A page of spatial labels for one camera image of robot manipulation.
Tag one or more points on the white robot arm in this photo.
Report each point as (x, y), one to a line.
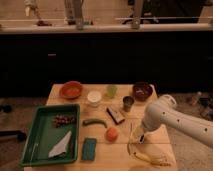
(163, 111)

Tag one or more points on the light green cup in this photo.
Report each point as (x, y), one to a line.
(111, 91)

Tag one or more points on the white round container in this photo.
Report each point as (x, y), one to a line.
(94, 98)

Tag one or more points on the small metal cup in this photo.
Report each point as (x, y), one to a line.
(128, 101)

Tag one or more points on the dark rectangular block eraser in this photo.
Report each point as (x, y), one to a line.
(117, 117)

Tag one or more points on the orange bowl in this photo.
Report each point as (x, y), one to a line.
(71, 90)

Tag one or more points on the dark brown bowl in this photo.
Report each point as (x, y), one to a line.
(142, 91)

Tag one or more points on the orange fruit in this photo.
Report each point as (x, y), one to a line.
(111, 134)

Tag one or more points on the bunch of red grapes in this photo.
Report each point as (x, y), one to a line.
(61, 120)

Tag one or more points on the green sponge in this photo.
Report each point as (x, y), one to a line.
(89, 149)

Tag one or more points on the metal knife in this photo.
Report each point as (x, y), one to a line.
(129, 141)

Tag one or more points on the green plastic tray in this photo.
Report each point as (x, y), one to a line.
(43, 136)

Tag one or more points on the yellow banana bunch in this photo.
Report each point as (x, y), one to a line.
(151, 160)

